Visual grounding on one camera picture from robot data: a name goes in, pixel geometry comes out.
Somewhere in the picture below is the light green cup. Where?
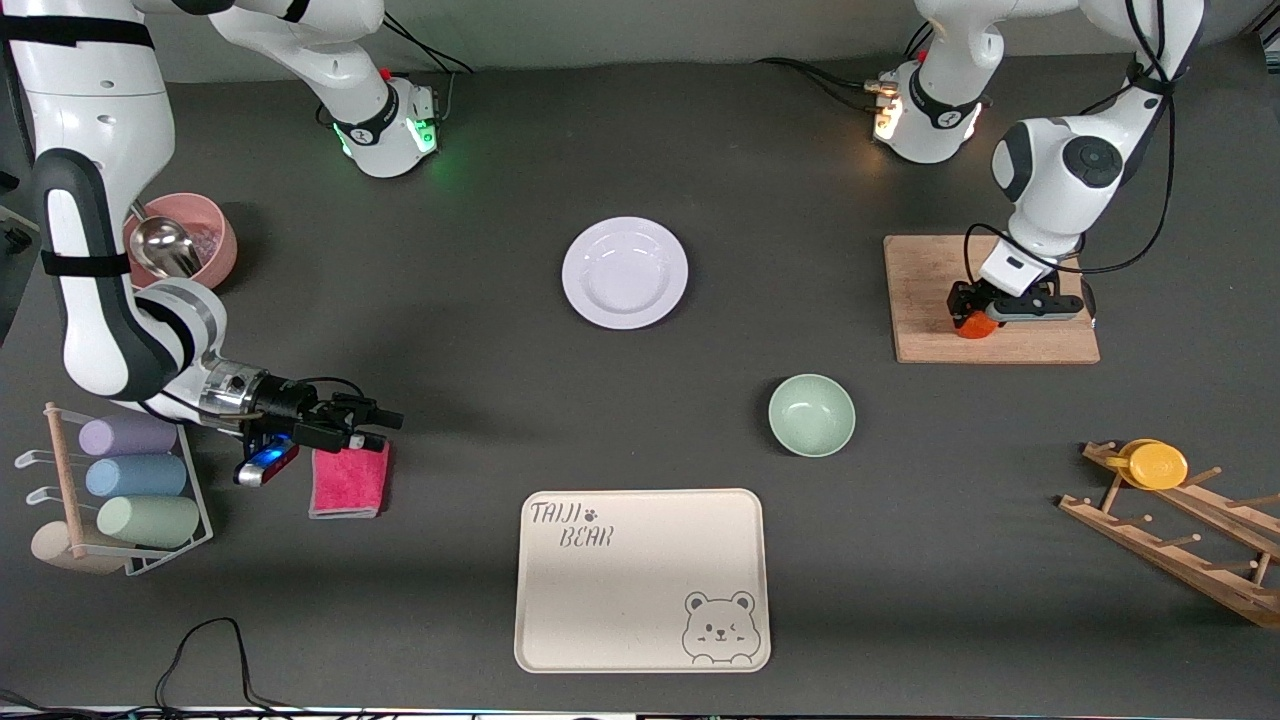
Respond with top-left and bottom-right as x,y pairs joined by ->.
96,495 -> 201,549

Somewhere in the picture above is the white plate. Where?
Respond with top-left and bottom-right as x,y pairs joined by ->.
561,216 -> 690,331

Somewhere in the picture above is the black left base cable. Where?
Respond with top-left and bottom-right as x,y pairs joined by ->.
753,56 -> 901,113

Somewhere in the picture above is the black base cable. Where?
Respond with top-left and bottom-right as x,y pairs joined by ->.
753,56 -> 901,113
380,10 -> 475,76

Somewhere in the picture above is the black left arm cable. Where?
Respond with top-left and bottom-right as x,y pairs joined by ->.
962,0 -> 1181,291

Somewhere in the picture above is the cream bear print tray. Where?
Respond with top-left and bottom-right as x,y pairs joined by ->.
514,488 -> 772,674

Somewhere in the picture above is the blue cup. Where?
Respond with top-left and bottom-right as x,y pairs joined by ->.
85,455 -> 188,499

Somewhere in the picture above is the wooden cutting board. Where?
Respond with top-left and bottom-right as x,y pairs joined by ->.
884,235 -> 1101,365

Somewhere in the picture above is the purple cup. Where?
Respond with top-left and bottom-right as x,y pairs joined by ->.
78,414 -> 179,458

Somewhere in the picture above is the pink bowl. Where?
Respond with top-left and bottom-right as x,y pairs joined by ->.
123,193 -> 239,293

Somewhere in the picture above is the beige cup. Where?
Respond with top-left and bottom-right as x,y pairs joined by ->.
30,521 -> 126,576

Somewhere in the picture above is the white wire cup rack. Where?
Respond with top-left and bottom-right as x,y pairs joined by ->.
14,402 -> 214,578

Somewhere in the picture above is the wooden peg drying rack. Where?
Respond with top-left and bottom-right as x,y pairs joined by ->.
1058,440 -> 1280,630

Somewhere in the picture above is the pink folded cloth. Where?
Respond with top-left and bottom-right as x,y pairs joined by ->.
308,440 -> 392,520

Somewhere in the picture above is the yellow cup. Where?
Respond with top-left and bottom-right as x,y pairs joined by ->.
1105,439 -> 1190,491

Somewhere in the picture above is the metal scoop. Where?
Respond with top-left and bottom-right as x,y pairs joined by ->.
128,198 -> 206,281

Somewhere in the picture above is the pale green bowl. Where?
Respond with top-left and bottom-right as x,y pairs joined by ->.
768,374 -> 857,459

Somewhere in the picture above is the black table cable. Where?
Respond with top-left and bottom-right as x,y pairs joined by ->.
0,617 -> 401,720

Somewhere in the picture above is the black right base cable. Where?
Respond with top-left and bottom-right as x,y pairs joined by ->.
380,10 -> 475,76

